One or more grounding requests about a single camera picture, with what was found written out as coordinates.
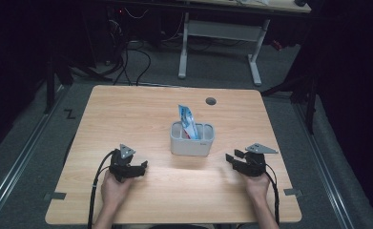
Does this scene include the person's right hand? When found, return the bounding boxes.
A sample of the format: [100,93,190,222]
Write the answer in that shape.
[243,172,271,202]

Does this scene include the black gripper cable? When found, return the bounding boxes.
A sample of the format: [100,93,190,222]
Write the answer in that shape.
[87,149,116,229]
[264,163,281,227]

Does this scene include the grey tape strip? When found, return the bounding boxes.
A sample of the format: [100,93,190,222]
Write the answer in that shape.
[43,192,67,201]
[282,188,303,197]

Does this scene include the black metal stand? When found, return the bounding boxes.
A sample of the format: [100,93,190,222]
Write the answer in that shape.
[43,52,75,115]
[259,71,321,135]

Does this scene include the metal floor rail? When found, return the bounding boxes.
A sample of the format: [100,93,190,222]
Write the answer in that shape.
[292,100,356,229]
[0,85,66,221]

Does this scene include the person's left hand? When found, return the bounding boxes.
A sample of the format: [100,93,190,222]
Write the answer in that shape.
[100,173,133,210]

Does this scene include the grey plastic holder box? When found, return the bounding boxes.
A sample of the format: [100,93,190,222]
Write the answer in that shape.
[169,120,217,157]

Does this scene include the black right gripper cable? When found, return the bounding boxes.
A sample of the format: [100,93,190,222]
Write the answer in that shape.
[264,163,281,227]

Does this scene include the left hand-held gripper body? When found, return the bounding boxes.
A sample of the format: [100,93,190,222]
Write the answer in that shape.
[108,143,136,183]

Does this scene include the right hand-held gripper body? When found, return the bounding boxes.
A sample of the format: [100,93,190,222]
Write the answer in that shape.
[241,142,280,178]

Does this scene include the black floor cables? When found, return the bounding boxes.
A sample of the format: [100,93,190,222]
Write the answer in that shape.
[109,39,153,87]

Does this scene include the blue white toothpaste tube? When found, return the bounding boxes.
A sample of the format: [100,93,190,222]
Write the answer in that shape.
[177,104,201,141]

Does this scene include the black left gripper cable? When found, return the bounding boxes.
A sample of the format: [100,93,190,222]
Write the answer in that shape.
[87,149,116,229]

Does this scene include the grey desk frame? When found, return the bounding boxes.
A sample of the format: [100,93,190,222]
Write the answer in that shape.
[176,0,313,87]

